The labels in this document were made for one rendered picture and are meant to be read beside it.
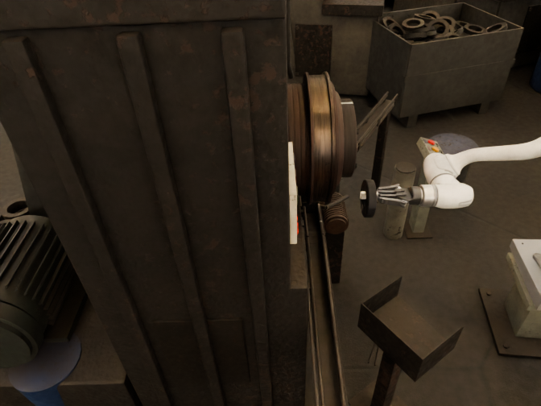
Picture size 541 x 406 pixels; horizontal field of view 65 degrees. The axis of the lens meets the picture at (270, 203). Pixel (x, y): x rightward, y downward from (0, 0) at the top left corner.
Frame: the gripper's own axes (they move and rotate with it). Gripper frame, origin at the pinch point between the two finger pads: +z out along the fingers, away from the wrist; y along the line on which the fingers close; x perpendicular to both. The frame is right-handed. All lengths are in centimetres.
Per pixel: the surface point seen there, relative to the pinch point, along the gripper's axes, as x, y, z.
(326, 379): -25, -64, 22
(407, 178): -34, 58, -38
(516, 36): -7, 217, -161
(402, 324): -24, -44, -8
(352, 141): 33.0, -13.0, 13.3
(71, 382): -66, -44, 123
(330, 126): 40.9, -17.5, 21.8
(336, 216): -31.5, 22.9, 6.5
